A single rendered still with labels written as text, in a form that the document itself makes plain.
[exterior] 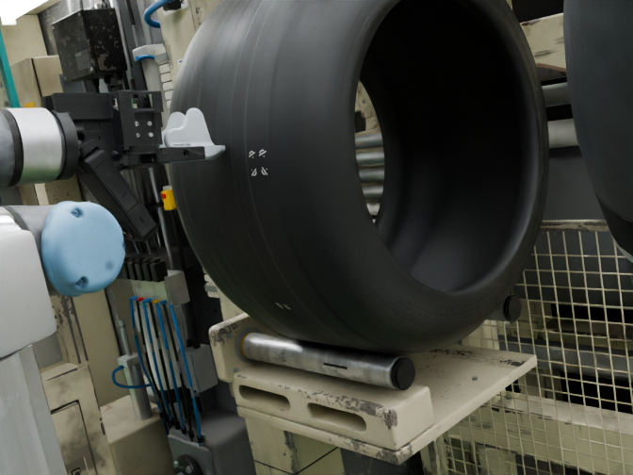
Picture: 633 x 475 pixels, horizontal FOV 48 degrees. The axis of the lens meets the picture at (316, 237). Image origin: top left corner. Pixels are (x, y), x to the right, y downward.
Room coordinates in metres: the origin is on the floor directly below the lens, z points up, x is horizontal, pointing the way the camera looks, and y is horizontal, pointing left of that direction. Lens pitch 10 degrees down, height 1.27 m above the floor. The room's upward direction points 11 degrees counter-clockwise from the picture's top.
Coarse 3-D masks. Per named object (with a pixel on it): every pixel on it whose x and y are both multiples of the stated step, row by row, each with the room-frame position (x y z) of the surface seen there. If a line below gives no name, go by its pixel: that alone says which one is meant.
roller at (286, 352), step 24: (264, 336) 1.14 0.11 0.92; (264, 360) 1.12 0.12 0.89; (288, 360) 1.07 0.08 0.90; (312, 360) 1.03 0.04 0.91; (336, 360) 0.99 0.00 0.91; (360, 360) 0.96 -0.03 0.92; (384, 360) 0.93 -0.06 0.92; (408, 360) 0.93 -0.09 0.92; (384, 384) 0.92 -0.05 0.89; (408, 384) 0.92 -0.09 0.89
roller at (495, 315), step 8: (512, 296) 1.11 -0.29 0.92; (504, 304) 1.10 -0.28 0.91; (512, 304) 1.11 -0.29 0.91; (520, 304) 1.12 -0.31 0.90; (496, 312) 1.11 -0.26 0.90; (504, 312) 1.10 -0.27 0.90; (512, 312) 1.10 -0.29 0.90; (520, 312) 1.12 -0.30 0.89; (504, 320) 1.11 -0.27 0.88; (512, 320) 1.11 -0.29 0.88
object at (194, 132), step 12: (192, 108) 0.84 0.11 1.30; (192, 120) 0.83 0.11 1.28; (168, 132) 0.81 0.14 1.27; (180, 132) 0.82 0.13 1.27; (192, 132) 0.83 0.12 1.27; (204, 132) 0.84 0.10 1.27; (168, 144) 0.81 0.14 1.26; (192, 144) 0.83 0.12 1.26; (204, 144) 0.84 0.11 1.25; (216, 156) 0.86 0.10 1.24
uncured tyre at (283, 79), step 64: (256, 0) 0.95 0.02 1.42; (320, 0) 0.88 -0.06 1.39; (384, 0) 0.91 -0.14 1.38; (448, 0) 1.19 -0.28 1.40; (192, 64) 0.98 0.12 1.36; (256, 64) 0.87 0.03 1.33; (320, 64) 0.84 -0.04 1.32; (384, 64) 1.34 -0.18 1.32; (448, 64) 1.29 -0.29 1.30; (512, 64) 1.12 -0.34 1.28; (256, 128) 0.84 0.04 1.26; (320, 128) 0.83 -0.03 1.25; (384, 128) 1.35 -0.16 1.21; (448, 128) 1.33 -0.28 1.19; (512, 128) 1.24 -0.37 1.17; (192, 192) 0.94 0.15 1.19; (256, 192) 0.84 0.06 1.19; (320, 192) 0.82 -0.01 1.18; (384, 192) 1.34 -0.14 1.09; (448, 192) 1.32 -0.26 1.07; (512, 192) 1.22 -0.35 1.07; (256, 256) 0.88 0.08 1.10; (320, 256) 0.83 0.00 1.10; (384, 256) 0.86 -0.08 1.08; (448, 256) 1.24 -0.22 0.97; (512, 256) 1.05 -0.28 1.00; (320, 320) 0.89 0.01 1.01; (384, 320) 0.88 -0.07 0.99; (448, 320) 0.94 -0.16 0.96
